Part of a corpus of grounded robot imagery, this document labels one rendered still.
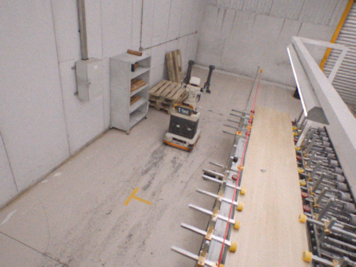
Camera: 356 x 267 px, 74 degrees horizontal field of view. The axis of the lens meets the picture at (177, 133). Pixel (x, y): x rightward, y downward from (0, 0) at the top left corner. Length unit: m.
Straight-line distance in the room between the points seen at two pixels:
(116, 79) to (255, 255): 3.72
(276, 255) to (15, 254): 2.79
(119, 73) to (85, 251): 3.01
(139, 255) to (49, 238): 1.12
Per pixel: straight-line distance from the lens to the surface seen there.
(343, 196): 3.76
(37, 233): 3.60
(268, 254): 2.49
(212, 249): 2.66
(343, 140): 0.96
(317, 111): 1.40
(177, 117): 4.60
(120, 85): 4.77
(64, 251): 3.37
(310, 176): 3.74
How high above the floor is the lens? 2.79
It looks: 31 degrees down
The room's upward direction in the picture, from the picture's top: 9 degrees clockwise
